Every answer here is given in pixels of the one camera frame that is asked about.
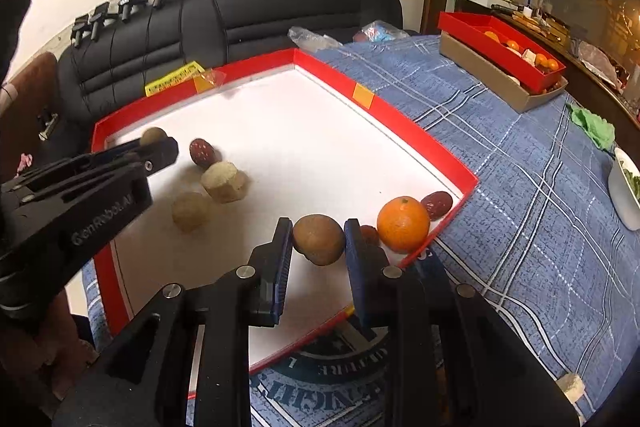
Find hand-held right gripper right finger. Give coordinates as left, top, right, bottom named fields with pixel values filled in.
left=344, top=218, right=581, bottom=427

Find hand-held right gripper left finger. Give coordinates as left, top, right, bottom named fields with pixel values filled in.
left=52, top=217, right=294, bottom=427

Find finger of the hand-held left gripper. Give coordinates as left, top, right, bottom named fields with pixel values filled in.
left=120, top=137, right=180, bottom=180
left=92, top=138, right=145, bottom=160

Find brown kiwi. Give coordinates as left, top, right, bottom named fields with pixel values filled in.
left=139, top=127, right=168, bottom=148
left=292, top=214, right=347, bottom=267

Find large orange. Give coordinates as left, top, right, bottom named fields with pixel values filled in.
left=376, top=196, right=432, bottom=254

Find red box lid white inside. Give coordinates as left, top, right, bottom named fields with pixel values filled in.
left=91, top=48, right=480, bottom=400

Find person's left hand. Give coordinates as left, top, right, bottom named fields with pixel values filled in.
left=0, top=297, right=103, bottom=408

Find yellow printed package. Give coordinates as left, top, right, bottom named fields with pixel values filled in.
left=145, top=62, right=203, bottom=96

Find black leather sofa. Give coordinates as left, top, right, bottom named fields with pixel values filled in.
left=37, top=0, right=403, bottom=158

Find blue plaid tablecloth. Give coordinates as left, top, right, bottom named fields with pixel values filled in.
left=82, top=34, right=640, bottom=427

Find clear bag with items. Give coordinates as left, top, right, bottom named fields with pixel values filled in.
left=288, top=27, right=343, bottom=54

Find brown cardboard box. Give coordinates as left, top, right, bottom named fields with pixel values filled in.
left=440, top=32, right=569, bottom=114

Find clear bag blue pink contents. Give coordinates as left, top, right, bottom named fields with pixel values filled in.
left=352, top=21, right=411, bottom=44

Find red tray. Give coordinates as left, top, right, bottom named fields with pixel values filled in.
left=437, top=11, right=567, bottom=92

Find white bowl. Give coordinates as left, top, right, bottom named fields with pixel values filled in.
left=607, top=147, right=640, bottom=230

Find green cloth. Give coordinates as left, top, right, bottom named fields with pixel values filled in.
left=570, top=103, right=616, bottom=150

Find translucent plastic bag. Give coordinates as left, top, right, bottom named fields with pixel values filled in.
left=570, top=39, right=626, bottom=88

